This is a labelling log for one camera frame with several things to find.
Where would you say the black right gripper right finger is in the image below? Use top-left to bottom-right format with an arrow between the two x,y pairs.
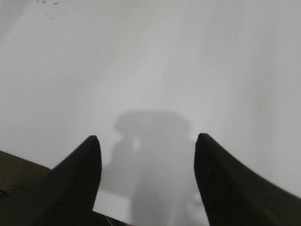
194,133 -> 301,226

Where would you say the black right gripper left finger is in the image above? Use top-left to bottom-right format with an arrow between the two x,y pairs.
0,135 -> 102,226

